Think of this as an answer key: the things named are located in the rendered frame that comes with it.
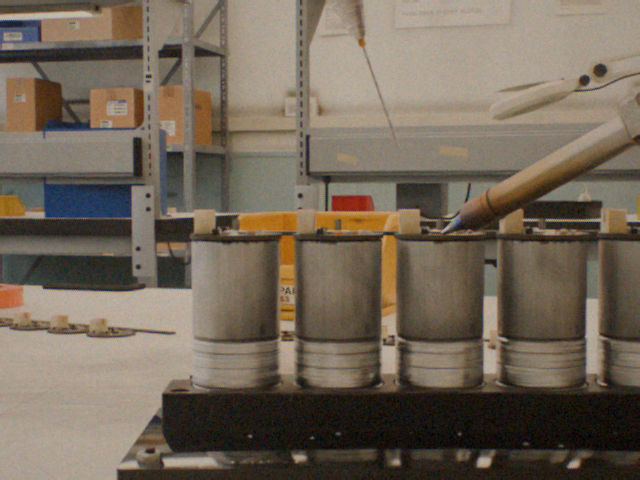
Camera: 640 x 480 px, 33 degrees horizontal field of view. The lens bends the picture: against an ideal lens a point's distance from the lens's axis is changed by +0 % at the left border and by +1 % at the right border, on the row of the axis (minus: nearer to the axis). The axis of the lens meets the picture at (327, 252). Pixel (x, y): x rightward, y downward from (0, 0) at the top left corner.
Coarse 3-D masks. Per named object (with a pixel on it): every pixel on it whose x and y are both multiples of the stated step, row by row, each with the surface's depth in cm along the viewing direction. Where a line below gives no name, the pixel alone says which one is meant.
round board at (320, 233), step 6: (318, 228) 30; (324, 228) 30; (294, 234) 29; (300, 234) 29; (306, 234) 29; (312, 234) 29; (318, 234) 29; (324, 234) 29; (330, 234) 29; (342, 234) 29; (348, 234) 29; (354, 234) 29; (360, 234) 29; (366, 234) 29; (372, 234) 29; (378, 234) 29
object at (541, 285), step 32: (512, 256) 29; (544, 256) 29; (576, 256) 29; (512, 288) 29; (544, 288) 29; (576, 288) 29; (512, 320) 29; (544, 320) 29; (576, 320) 29; (512, 352) 29; (544, 352) 29; (576, 352) 29; (512, 384) 29; (544, 384) 29; (576, 384) 29
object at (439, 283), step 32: (416, 256) 29; (448, 256) 29; (480, 256) 29; (416, 288) 29; (448, 288) 29; (480, 288) 29; (416, 320) 29; (448, 320) 29; (480, 320) 29; (416, 352) 29; (448, 352) 29; (480, 352) 29; (416, 384) 29; (448, 384) 29; (480, 384) 29
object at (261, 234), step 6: (222, 228) 30; (228, 228) 30; (192, 234) 29; (198, 234) 29; (204, 234) 29; (210, 234) 29; (216, 234) 29; (222, 234) 29; (228, 234) 29; (240, 234) 29; (246, 234) 29; (252, 234) 29; (258, 234) 29; (264, 234) 29; (270, 234) 29; (276, 234) 29
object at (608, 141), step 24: (624, 96) 25; (624, 120) 24; (576, 144) 25; (600, 144) 25; (624, 144) 25; (528, 168) 26; (552, 168) 26; (576, 168) 26; (504, 192) 27; (528, 192) 26; (480, 216) 27; (504, 216) 27
